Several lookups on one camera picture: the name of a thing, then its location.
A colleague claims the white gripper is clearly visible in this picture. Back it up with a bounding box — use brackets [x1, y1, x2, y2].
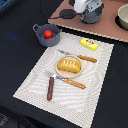
[74, 0, 102, 13]

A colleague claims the yellow butter box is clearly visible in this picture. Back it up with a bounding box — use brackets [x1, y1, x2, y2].
[80, 38, 98, 51]

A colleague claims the red tomato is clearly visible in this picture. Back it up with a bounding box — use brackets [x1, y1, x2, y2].
[44, 30, 53, 39]

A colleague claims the grey pot with handles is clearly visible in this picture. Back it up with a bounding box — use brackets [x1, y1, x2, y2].
[33, 24, 62, 47]

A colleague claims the orange bread loaf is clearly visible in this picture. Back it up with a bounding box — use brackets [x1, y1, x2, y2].
[57, 59, 81, 73]

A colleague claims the grey pan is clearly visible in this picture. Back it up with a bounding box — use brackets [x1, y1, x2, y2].
[80, 8, 102, 24]

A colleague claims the pink stove board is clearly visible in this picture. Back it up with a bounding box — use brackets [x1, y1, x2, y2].
[48, 0, 128, 42]

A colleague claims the beige bowl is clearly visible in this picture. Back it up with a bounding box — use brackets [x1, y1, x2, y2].
[118, 4, 128, 30]

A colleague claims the beige woven placemat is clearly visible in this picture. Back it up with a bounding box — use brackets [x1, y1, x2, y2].
[14, 32, 114, 128]

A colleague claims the knife with wooden handle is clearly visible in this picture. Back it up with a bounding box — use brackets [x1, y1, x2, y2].
[57, 49, 97, 63]

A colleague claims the fork with wooden handle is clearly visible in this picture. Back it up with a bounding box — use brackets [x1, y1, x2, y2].
[46, 71, 86, 89]

